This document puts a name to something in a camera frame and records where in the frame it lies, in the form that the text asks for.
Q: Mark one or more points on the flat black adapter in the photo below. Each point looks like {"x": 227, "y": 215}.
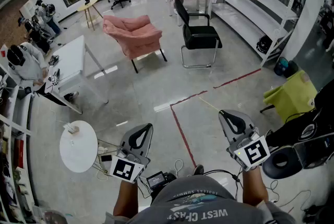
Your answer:
{"x": 106, "y": 158}

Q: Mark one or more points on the person's left forearm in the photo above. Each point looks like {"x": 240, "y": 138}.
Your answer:
{"x": 125, "y": 199}

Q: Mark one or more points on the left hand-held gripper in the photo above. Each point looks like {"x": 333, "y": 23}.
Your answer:
{"x": 125, "y": 169}

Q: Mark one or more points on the black office chair oval headrest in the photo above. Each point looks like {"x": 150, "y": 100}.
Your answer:
{"x": 300, "y": 144}

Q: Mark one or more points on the black backpack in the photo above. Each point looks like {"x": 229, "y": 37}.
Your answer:
{"x": 264, "y": 44}

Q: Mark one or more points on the blue bin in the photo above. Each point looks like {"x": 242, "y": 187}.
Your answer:
{"x": 281, "y": 66}

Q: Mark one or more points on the person's grey printed t-shirt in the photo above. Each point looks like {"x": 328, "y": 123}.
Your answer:
{"x": 198, "y": 204}

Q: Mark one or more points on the person's right forearm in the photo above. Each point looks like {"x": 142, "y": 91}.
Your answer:
{"x": 254, "y": 186}

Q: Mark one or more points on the pink padded armchair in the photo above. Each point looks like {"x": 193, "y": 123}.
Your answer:
{"x": 133, "y": 35}

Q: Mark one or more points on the green covered chair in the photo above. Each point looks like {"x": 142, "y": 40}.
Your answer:
{"x": 292, "y": 97}

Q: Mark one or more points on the round wooden side table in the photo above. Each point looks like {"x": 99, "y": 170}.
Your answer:
{"x": 87, "y": 6}

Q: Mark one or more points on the clear filled plastic bag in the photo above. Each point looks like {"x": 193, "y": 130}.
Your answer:
{"x": 53, "y": 217}

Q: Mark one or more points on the person's dark shoe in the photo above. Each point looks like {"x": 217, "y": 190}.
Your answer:
{"x": 199, "y": 169}

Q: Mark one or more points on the black bag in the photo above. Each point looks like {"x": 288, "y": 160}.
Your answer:
{"x": 291, "y": 69}

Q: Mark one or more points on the black cantilever visitor chair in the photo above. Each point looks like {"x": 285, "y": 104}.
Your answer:
{"x": 201, "y": 37}

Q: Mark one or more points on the white rectangular table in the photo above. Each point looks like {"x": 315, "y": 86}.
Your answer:
{"x": 73, "y": 61}

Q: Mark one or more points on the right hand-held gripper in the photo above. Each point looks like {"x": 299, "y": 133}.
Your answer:
{"x": 255, "y": 152}

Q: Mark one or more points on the round white table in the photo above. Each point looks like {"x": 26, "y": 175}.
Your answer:
{"x": 78, "y": 157}

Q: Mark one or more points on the white cluttered storage shelf unit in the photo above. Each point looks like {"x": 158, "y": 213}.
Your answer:
{"x": 15, "y": 113}

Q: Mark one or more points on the black chest-mounted screen device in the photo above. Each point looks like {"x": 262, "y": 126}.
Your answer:
{"x": 156, "y": 180}

